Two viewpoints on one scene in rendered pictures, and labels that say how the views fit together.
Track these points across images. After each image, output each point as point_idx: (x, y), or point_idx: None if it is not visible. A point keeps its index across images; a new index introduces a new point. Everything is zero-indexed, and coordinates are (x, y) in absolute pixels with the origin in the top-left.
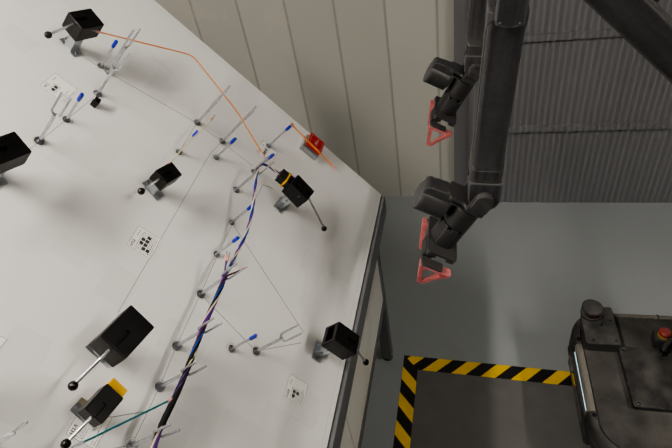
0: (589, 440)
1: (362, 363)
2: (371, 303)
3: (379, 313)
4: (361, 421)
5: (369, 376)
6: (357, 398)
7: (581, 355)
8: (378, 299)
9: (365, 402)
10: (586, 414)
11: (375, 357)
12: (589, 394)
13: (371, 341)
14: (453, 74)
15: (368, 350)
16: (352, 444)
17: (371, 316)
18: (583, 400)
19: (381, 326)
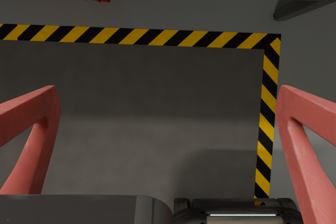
0: (185, 210)
1: None
2: None
3: None
4: None
5: None
6: None
7: (268, 223)
8: None
9: None
10: (205, 215)
11: None
12: (224, 223)
13: None
14: None
15: None
16: None
17: None
18: (222, 213)
19: (300, 2)
